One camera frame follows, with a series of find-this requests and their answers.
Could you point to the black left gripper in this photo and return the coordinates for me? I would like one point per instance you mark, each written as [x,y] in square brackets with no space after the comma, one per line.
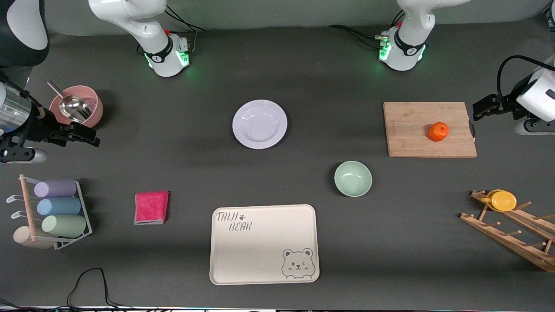
[510,107]

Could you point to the light green bowl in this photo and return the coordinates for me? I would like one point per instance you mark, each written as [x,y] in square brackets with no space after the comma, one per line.
[353,178]

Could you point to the pink folded cloth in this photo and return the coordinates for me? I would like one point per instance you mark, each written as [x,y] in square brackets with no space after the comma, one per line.
[151,207]

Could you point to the beige bear print tray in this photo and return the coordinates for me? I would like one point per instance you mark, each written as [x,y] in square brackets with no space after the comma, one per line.
[260,251]

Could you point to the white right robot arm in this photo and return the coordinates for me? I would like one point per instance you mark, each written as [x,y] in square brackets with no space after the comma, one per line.
[164,52]

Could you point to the wooden peg mug rack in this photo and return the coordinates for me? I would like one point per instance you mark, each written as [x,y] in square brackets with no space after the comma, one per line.
[498,236]

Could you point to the pink bowl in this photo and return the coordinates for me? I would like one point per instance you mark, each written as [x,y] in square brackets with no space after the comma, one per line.
[98,110]

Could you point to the blue cup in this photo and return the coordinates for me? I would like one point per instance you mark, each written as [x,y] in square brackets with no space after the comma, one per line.
[58,206]

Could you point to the pale green cup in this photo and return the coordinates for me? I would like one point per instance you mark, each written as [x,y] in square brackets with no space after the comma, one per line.
[64,225]

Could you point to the white round plate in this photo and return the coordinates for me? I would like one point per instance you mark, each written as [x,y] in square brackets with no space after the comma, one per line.
[260,123]

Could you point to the bamboo cutting board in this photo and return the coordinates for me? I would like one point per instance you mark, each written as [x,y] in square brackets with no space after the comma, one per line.
[412,130]

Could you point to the metal scoop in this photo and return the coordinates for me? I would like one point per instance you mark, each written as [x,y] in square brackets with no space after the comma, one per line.
[73,107]

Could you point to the purple cup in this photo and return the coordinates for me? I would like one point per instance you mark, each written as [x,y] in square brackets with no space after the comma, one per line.
[54,188]

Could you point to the orange fruit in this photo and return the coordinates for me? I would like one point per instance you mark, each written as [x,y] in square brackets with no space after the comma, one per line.
[439,131]

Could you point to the yellow mug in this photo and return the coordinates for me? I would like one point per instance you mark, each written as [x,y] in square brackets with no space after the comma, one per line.
[503,200]

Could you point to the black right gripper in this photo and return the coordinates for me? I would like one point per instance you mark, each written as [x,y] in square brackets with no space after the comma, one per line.
[40,129]

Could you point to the beige cup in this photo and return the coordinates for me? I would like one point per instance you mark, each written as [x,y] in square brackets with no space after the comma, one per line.
[21,237]

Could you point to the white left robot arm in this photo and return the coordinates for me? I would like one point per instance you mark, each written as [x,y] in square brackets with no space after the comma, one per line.
[405,47]

